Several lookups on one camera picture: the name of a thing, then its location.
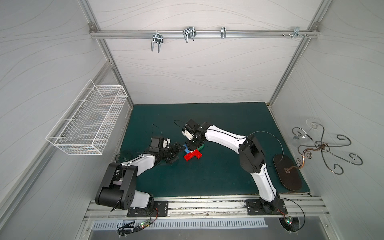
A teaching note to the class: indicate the white wire basket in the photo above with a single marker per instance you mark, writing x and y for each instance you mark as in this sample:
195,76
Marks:
86,126

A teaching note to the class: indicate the blue lego brick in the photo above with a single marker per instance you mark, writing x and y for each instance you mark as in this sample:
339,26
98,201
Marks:
186,148

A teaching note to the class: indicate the horizontal aluminium rail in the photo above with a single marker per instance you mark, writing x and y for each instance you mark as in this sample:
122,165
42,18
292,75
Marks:
201,34

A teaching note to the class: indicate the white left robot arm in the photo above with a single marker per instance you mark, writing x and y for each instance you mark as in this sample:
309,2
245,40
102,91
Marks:
118,186

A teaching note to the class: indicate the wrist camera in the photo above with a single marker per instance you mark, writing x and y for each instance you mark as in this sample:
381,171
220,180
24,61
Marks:
159,143
189,129

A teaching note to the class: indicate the metal curled hook stand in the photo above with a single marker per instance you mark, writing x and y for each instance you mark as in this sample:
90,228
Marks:
307,146

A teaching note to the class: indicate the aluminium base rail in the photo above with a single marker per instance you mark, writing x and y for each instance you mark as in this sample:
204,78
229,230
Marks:
226,206

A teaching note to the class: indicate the metal double hook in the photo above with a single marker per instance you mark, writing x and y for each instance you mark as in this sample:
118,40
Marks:
157,40

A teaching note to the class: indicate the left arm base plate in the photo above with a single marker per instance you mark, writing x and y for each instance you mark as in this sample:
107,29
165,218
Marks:
153,209

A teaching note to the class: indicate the small metal ring hook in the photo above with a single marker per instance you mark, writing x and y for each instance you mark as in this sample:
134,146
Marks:
223,32

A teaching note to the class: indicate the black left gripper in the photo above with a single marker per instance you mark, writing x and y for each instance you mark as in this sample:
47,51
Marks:
173,153

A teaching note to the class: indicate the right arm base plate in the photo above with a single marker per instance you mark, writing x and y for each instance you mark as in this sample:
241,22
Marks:
260,207

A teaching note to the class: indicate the clear glass cup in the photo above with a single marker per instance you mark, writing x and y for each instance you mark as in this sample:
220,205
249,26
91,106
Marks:
123,156

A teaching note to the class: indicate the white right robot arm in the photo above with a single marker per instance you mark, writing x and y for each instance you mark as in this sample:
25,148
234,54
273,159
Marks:
251,154

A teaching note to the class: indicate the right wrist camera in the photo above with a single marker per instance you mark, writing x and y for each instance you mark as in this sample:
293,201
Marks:
189,129

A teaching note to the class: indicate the white vent strip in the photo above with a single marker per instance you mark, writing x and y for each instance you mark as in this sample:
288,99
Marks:
183,224

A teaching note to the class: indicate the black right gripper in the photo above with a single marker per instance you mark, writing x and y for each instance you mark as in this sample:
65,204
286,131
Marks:
196,142

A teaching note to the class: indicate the green table mat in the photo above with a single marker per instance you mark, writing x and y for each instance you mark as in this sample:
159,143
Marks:
218,171

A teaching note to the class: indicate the dark oval stand base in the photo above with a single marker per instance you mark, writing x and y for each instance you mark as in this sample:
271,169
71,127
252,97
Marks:
287,172

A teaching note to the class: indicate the metal bracket hook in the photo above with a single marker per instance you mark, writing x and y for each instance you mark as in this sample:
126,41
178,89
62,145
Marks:
296,34

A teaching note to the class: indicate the metal wire clip hook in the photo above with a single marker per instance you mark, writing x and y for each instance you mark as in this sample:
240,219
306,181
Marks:
189,34

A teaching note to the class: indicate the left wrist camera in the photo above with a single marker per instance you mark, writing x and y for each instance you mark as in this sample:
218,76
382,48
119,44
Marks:
159,143

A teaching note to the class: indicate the red lego brick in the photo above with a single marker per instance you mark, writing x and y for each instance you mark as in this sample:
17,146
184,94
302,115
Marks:
189,156
197,154

